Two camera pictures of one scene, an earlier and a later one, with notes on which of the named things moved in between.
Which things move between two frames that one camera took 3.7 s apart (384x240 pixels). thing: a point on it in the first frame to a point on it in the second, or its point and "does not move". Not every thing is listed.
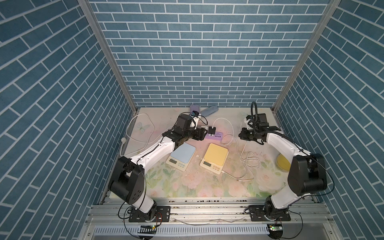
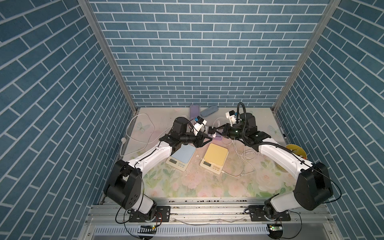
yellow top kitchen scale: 215,158 does not move
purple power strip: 218,136 does not move
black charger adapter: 212,131 does not move
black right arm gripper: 242,134 to 226,130
